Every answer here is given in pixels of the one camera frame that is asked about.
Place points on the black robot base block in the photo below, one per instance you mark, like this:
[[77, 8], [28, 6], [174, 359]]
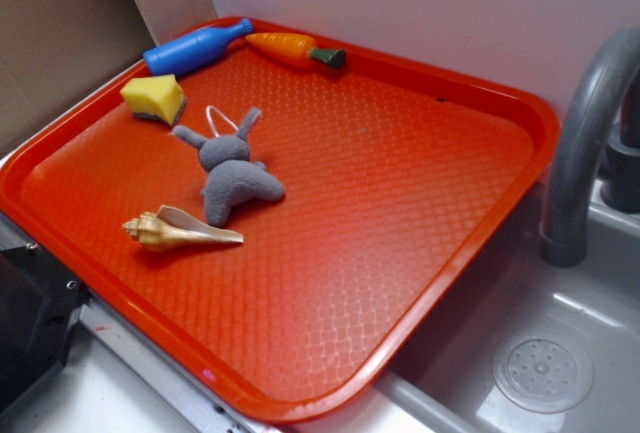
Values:
[[40, 305]]

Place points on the yellow green sponge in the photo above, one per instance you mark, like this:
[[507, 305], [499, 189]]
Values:
[[158, 98]]

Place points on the red plastic tray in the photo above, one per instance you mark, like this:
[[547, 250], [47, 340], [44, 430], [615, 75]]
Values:
[[396, 174]]

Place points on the grey plush bunny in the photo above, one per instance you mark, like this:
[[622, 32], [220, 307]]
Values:
[[233, 179]]

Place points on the orange toy carrot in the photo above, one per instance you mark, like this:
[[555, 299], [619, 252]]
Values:
[[297, 50]]

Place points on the beige conch seashell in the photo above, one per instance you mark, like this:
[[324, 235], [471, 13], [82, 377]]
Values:
[[170, 228]]

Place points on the blue plastic toy bottle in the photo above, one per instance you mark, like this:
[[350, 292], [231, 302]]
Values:
[[194, 50]]

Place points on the grey toy sink basin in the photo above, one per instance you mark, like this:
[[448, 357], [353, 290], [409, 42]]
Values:
[[517, 345]]

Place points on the grey toy faucet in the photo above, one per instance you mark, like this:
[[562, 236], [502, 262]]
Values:
[[593, 111]]

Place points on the dark grey faucet knob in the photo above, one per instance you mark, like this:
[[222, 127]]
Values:
[[620, 166]]

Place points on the brown cardboard panel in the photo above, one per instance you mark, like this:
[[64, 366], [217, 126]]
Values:
[[55, 52]]

